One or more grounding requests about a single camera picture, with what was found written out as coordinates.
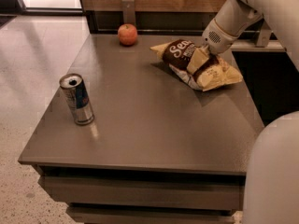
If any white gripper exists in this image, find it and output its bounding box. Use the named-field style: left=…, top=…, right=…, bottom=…
left=187, top=19, right=236, bottom=75

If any brown yellow chip bag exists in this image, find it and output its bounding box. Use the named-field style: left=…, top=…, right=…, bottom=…
left=150, top=39, right=243, bottom=91

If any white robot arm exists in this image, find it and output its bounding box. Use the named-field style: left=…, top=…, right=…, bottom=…
left=200, top=0, right=299, bottom=224

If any silver blue redbull can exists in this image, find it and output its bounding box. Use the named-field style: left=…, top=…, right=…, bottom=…
left=59, top=73, right=94, bottom=125

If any red apple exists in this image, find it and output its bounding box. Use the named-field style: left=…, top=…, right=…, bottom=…
left=118, top=23, right=137, bottom=46

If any grey upper drawer front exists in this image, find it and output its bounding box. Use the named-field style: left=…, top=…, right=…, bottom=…
left=39, top=176, right=244, bottom=210

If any grey drawer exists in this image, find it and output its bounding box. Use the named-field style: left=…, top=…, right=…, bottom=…
left=39, top=176, right=244, bottom=210
left=66, top=207, right=235, bottom=224

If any grey lower drawer front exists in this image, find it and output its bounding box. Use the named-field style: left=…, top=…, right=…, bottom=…
left=66, top=207, right=235, bottom=224

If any right metal wall bracket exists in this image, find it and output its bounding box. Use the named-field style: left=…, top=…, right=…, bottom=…
left=255, top=21, right=272, bottom=48

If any metal wall bracket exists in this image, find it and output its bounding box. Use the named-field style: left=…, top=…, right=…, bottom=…
left=255, top=21, right=272, bottom=48
left=121, top=0, right=136, bottom=25

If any left metal wall bracket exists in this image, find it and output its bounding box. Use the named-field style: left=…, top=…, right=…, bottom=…
left=121, top=0, right=136, bottom=25

